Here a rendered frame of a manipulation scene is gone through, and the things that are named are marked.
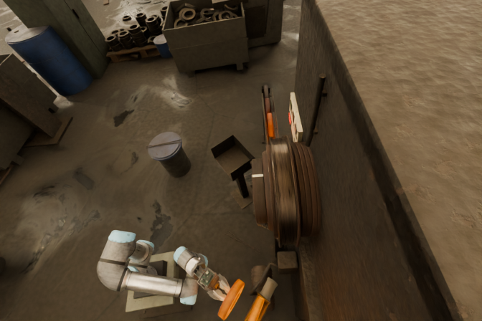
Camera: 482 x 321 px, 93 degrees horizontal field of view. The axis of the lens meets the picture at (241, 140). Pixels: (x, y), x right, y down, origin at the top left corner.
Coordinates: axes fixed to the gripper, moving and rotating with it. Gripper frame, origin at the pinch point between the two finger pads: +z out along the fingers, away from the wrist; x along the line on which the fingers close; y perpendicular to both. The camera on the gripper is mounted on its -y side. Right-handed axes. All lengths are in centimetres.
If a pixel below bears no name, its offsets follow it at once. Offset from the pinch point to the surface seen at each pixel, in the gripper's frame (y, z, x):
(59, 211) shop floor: -35, -222, -45
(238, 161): -17, -56, 70
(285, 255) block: -14.1, 6.8, 28.9
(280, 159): 42, 8, 47
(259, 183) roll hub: 34, 2, 38
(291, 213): 31.7, 17.6, 33.2
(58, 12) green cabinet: 103, -347, 119
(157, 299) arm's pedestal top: -47, -65, -31
